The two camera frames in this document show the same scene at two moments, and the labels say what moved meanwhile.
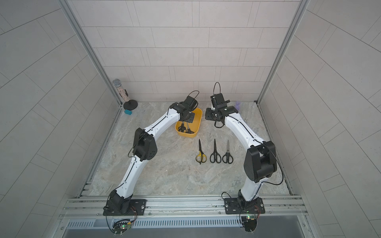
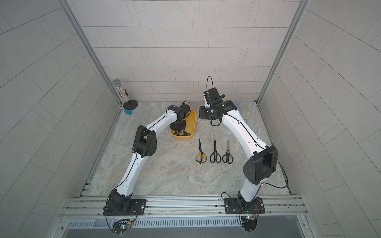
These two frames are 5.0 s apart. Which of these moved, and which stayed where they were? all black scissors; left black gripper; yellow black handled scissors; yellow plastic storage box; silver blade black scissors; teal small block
Moved: left black gripper; yellow plastic storage box
Stayed: teal small block; yellow black handled scissors; all black scissors; silver blade black scissors
